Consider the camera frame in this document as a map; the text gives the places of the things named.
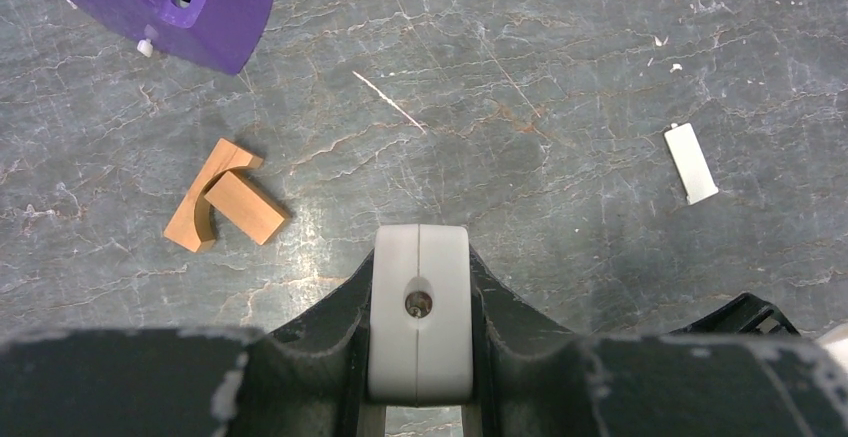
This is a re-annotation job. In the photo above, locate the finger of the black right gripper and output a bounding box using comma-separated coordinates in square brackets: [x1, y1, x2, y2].
[673, 292, 800, 336]

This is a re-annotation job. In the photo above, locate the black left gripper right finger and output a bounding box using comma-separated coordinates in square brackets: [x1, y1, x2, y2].
[468, 254, 847, 436]

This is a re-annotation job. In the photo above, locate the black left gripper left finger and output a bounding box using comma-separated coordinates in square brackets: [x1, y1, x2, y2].
[1, 259, 373, 436]

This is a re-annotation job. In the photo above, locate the white remote control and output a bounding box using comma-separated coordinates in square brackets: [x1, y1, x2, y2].
[367, 224, 473, 407]

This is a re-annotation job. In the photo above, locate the white battery cover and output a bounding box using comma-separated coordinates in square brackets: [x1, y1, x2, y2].
[664, 123, 718, 205]

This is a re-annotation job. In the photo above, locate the small wooden block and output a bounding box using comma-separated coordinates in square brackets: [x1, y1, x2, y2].
[205, 171, 290, 245]

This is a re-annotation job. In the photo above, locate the wooden block piece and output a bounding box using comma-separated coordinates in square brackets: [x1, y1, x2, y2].
[163, 138, 264, 253]

